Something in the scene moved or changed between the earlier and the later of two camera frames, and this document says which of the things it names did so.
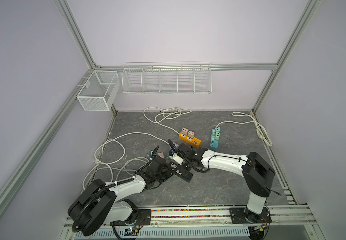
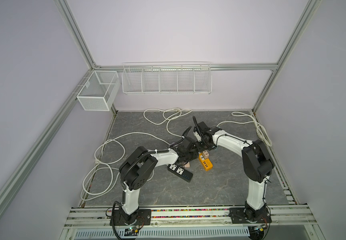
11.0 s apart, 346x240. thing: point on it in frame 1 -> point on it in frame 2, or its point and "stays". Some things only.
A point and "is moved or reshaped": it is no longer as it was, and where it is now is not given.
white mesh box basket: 99,90 stays
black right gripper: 179,167 -> 199,148
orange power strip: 195,141 is moved or reshaped
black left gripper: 166,168 -> 195,154
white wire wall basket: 167,78 stays
